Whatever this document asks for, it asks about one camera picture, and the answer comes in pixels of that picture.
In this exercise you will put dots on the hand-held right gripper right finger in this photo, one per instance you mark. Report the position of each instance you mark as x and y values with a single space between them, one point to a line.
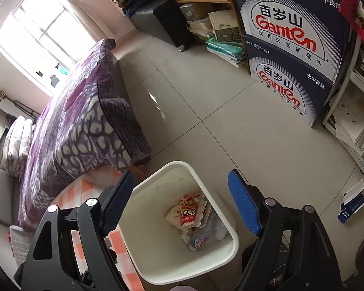
244 203

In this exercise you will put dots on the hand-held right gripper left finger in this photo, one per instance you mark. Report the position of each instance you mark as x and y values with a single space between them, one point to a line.
118 203

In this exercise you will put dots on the white trash bin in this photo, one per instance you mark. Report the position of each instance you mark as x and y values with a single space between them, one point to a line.
170 188

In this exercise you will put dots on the torn red noodle cup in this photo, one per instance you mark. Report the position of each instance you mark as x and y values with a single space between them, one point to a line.
173 215

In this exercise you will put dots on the red white snack box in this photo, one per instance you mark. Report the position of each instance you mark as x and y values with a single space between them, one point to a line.
188 215

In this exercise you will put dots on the clear plastic bottle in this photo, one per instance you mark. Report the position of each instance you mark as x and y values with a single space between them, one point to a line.
217 225
198 242

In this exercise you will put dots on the crumpled clear plastic bottle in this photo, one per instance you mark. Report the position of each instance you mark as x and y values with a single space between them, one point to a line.
217 225

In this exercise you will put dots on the grey egg tray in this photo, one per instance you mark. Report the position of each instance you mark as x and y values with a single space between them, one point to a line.
204 207

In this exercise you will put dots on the orange white checkered tablecloth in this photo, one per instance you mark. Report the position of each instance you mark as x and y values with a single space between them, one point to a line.
79 188

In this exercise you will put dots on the purple patterned bedspread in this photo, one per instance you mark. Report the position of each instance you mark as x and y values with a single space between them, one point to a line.
79 121

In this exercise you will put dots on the small blue white box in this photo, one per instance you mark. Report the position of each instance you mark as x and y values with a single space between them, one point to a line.
353 206

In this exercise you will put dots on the folded floral quilts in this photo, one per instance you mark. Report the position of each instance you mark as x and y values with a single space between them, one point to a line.
18 145

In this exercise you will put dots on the blue white water carton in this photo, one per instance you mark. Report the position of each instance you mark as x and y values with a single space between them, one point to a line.
291 24
288 91

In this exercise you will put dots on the stack of white papers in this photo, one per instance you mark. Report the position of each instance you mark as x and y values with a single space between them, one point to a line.
355 130

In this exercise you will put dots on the black metal rack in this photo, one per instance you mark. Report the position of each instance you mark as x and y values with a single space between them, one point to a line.
22 109

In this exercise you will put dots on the white shelf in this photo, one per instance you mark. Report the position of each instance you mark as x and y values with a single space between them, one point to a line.
336 97

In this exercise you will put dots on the hanging laundry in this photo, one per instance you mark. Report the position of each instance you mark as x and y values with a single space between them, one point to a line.
53 75

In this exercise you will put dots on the stack of green books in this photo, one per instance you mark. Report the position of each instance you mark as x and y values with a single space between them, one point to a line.
226 50

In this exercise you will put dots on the beige storage box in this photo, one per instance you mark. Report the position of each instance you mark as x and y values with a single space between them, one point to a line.
226 25

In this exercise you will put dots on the stack of white books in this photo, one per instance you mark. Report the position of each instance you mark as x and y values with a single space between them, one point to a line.
200 28

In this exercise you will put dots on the window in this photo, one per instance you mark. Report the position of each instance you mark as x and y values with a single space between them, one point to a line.
42 36

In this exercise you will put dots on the black cabinet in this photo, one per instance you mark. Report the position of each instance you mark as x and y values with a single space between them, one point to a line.
163 24

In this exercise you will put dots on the white curtain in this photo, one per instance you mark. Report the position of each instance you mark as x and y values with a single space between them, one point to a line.
85 9

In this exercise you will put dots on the grey box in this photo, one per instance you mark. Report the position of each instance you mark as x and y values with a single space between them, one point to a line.
197 10

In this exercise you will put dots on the pink red snack packet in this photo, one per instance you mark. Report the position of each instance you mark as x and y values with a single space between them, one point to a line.
358 15

